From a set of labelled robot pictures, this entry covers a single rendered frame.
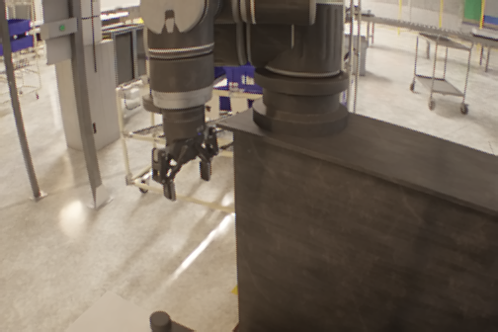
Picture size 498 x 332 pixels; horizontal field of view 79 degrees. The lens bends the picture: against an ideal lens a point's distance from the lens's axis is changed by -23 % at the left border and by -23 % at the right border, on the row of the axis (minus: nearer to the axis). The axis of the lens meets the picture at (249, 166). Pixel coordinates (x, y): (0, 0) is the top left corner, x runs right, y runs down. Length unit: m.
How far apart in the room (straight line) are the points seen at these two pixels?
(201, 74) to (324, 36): 0.36
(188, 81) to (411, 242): 0.58
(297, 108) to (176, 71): 0.39
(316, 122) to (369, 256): 0.34
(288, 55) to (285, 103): 0.12
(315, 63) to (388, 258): 0.48
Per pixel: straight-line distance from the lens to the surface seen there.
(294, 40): 0.84
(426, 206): 0.80
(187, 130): 0.62
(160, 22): 0.57
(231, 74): 1.88
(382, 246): 0.89
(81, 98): 2.17
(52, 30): 1.96
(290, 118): 0.88
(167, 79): 0.59
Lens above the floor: 1.25
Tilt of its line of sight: 27 degrees down
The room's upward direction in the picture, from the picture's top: straight up
